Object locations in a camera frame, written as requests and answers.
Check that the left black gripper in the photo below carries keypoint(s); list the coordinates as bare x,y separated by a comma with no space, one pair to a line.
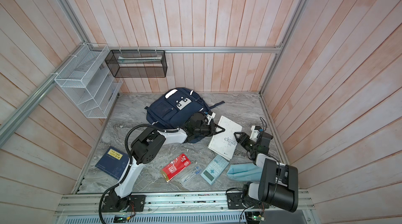
212,129

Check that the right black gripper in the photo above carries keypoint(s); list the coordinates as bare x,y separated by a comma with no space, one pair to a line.
243,139

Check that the white notebook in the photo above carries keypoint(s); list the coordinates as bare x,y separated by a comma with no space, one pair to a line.
224,144

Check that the navy blue student backpack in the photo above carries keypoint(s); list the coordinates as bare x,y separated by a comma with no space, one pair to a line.
179,108

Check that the dark blue book underneath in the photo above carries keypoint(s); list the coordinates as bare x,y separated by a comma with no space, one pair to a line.
113,162

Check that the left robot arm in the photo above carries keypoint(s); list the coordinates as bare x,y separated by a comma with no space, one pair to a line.
144,141

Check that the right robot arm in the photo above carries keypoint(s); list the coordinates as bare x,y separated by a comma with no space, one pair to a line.
278,185

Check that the clear bag with pens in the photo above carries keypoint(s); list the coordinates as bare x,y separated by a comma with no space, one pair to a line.
190,174

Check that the light blue pencil pouch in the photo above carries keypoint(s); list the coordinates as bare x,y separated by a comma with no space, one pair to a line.
247,172

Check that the teal calculator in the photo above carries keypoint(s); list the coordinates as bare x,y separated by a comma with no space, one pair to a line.
214,169

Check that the red snack box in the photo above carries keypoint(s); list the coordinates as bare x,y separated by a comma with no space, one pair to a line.
175,167

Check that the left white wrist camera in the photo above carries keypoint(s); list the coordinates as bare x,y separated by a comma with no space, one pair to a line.
209,117

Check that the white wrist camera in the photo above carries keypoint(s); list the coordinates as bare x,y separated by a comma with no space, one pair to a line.
209,117
255,131

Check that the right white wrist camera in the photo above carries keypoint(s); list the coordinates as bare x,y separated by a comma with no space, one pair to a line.
255,131

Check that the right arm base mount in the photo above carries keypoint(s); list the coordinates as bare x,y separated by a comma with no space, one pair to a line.
236,199

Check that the aluminium frame horizontal bar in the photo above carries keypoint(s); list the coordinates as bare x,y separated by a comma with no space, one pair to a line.
197,50

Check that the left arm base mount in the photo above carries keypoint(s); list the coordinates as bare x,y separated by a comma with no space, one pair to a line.
111,202

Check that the black mesh wire basket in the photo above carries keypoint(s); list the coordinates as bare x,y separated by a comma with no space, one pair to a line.
137,63

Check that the white wire shelf rack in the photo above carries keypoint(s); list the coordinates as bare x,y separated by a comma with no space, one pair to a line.
88,81

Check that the aluminium mounting rail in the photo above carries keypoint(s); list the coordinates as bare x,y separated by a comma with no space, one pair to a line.
157,203

